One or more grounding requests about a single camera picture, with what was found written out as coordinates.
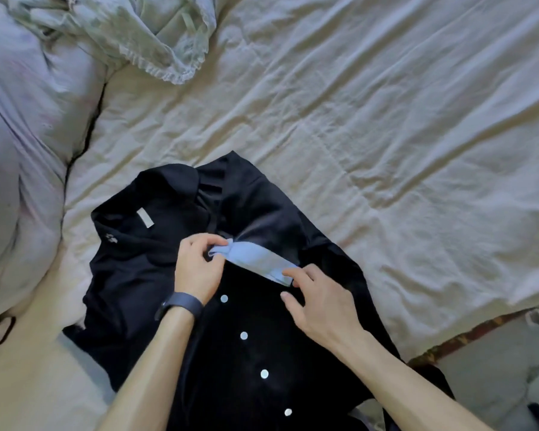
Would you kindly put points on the person's right hand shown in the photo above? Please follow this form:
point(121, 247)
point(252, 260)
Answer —
point(328, 309)

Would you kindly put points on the person's left hand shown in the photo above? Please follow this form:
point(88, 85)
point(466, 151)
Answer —
point(195, 269)

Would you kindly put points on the person's right thumb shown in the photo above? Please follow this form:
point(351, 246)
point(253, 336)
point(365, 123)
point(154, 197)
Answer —
point(293, 307)

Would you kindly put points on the person's right middle finger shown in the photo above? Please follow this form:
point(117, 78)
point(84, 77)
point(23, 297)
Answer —
point(315, 271)

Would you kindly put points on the person's left thumb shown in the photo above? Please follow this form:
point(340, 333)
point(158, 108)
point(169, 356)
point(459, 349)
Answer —
point(216, 261)

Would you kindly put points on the light blue fabric tie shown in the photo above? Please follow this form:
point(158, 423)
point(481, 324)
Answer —
point(256, 258)

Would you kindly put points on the person's right forearm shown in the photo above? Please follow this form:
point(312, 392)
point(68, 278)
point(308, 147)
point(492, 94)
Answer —
point(408, 390)

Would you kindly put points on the person's left forearm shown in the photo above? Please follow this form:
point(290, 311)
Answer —
point(152, 377)

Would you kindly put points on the dark blue wristband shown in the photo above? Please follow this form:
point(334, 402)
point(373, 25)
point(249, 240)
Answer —
point(182, 301)

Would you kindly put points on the black shirt with white buttons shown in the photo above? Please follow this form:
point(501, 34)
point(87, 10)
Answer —
point(161, 273)

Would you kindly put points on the beige wrinkled bedsheet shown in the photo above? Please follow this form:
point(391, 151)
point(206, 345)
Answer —
point(364, 152)

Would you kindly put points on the patterned mattress edge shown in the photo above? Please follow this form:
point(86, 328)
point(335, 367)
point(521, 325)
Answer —
point(462, 338)

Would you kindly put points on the large pale grey pillow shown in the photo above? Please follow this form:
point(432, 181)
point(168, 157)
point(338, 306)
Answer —
point(22, 152)

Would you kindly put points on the pale green lace-trimmed garment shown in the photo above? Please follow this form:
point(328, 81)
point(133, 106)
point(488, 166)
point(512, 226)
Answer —
point(139, 26)

